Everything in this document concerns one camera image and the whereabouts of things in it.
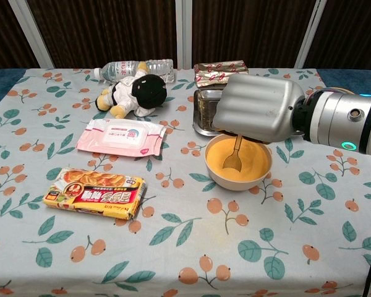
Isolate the pink wet wipes pack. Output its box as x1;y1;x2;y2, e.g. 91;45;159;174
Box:
75;118;168;158

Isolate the stainless steel tray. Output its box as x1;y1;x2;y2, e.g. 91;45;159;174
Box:
192;88;310;137

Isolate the plush doll with black head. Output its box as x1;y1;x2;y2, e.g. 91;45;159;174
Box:
95;62;168;119

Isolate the floral patterned tablecloth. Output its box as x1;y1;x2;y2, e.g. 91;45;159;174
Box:
0;67;371;297

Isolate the dark brown curtain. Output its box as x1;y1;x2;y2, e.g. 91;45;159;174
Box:
0;0;371;75

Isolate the beige bowl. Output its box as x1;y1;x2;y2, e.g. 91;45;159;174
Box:
204;133;273;191

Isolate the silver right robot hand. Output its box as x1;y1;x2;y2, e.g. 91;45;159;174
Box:
212;74;306;145

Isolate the gold foil packet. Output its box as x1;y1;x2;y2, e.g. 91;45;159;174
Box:
193;59;250;88

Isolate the yellow curry box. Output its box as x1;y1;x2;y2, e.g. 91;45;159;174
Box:
43;167;149;221

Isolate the white metal frame post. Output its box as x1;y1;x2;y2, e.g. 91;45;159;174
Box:
176;0;194;71
8;0;55;69
293;0;327;69

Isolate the clear plastic water bottle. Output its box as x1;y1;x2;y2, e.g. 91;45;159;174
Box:
93;58;176;84

